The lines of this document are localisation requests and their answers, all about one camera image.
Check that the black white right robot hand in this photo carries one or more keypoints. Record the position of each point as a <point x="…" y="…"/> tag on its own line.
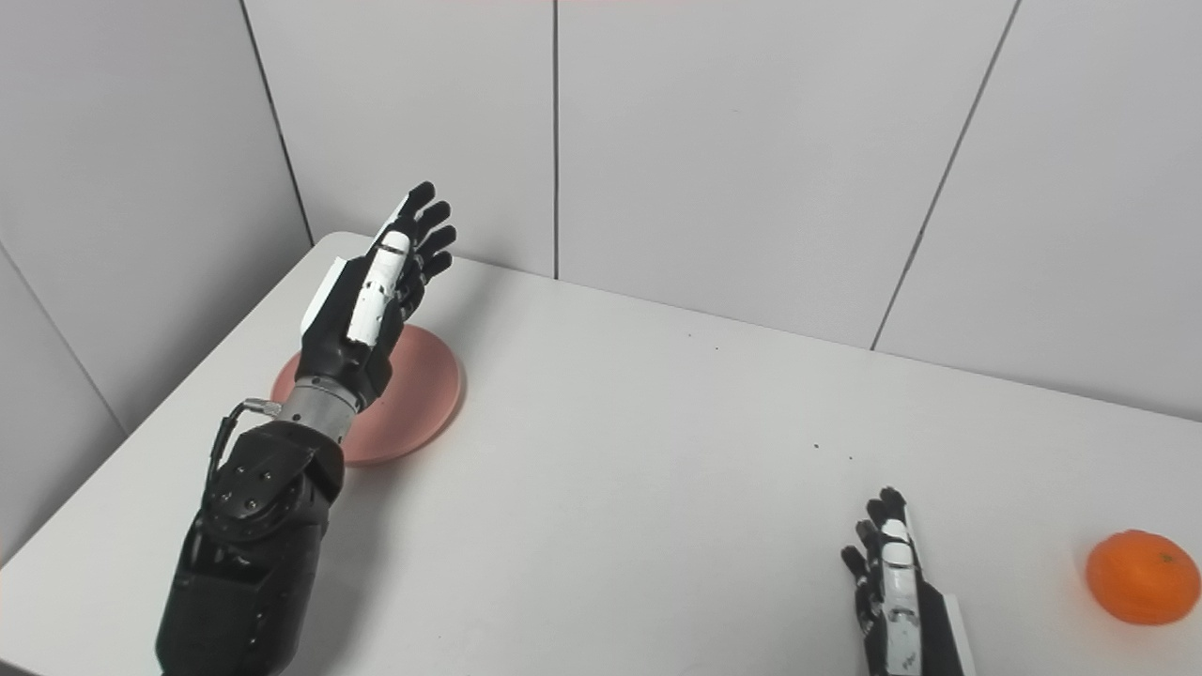
<point x="930" y="629"/>

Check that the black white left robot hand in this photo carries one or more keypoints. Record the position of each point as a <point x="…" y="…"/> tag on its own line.
<point x="343" y="347"/>

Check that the pink round plate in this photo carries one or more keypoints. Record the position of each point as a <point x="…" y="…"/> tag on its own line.
<point x="418" y="394"/>

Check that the orange mandarin fruit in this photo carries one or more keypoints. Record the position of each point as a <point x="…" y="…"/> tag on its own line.
<point x="1141" y="577"/>

